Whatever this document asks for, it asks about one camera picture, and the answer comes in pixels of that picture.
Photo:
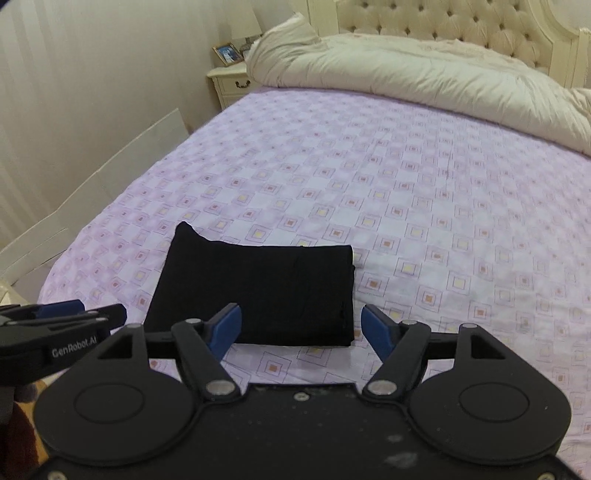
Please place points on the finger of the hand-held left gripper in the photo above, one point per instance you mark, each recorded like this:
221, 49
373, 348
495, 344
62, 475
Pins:
92, 318
60, 308

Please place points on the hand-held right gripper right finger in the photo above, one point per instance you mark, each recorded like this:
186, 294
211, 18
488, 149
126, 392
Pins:
376, 325

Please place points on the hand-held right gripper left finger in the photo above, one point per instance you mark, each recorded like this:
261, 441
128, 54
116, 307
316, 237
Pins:
227, 325

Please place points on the black pants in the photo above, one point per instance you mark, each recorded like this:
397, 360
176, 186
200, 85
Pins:
258, 286

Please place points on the colourful printed cloth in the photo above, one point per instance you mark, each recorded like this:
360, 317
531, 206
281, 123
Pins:
25, 415

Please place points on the purple patterned bed sheet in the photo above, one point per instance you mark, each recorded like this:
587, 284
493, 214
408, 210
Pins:
369, 184

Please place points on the cream nightstand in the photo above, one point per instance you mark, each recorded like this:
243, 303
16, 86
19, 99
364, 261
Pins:
228, 85

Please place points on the cream duvet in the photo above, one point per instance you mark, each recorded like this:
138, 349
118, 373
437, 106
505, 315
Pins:
415, 69

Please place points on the framed photo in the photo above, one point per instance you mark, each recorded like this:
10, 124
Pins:
227, 54

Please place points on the cream pillow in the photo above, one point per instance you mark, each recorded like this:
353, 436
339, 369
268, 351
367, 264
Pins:
286, 30

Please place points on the white table lamp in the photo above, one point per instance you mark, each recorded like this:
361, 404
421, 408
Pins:
244, 21

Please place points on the cream tufted headboard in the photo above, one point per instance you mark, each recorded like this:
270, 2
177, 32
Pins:
443, 21

